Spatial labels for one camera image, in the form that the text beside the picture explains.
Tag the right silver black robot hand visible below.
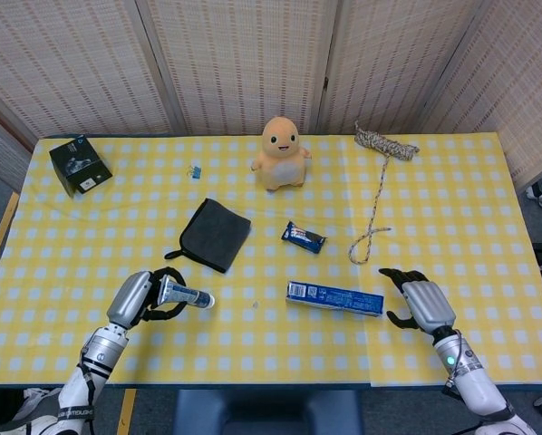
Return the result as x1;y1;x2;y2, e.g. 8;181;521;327
378;266;458;338

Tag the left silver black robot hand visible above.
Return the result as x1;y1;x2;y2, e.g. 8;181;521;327
106;266;189;329

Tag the blue white toothpaste tube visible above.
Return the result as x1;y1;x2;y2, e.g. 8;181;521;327
160;276;217;311

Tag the blue toothpaste box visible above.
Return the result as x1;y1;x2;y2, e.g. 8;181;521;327
285;280;385;320

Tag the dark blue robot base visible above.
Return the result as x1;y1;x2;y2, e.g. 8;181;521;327
173;388;365;435

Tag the black cardboard product box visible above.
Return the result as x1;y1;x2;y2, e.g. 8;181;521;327
49;134;114;199

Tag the yellow white checkered tablecloth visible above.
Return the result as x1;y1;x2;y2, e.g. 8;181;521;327
0;131;542;389

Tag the dark grey folded cloth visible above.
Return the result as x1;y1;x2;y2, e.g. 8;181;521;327
163;198;253;275

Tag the blue snack bar wrapper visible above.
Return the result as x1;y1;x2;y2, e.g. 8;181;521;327
281;220;327;255

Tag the orange plush toy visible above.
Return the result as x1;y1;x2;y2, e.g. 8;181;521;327
251;116;314;192

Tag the speckled white rope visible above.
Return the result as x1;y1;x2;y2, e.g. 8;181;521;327
348;120;421;266

